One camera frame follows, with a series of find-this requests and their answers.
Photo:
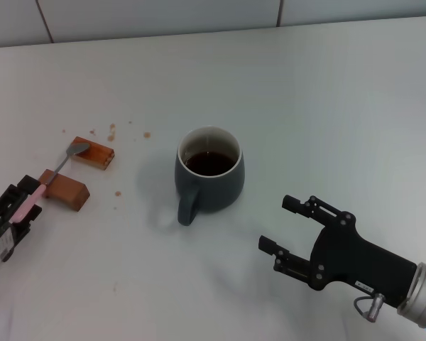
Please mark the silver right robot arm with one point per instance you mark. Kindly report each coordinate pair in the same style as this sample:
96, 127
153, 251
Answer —
424, 295

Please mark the flat stained wooden block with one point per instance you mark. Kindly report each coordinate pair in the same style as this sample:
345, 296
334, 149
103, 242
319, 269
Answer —
97, 156

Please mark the notched brown wooden block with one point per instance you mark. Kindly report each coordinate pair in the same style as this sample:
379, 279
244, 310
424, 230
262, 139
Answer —
69, 192

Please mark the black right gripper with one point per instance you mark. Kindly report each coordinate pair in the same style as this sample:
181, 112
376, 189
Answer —
351, 255

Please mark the dark brown coffee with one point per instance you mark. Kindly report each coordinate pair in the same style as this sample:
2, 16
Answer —
210, 164

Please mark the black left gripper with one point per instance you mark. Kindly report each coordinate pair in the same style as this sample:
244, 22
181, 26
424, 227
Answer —
0, 245

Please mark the grey ceramic mug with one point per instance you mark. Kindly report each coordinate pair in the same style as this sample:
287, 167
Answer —
213, 193

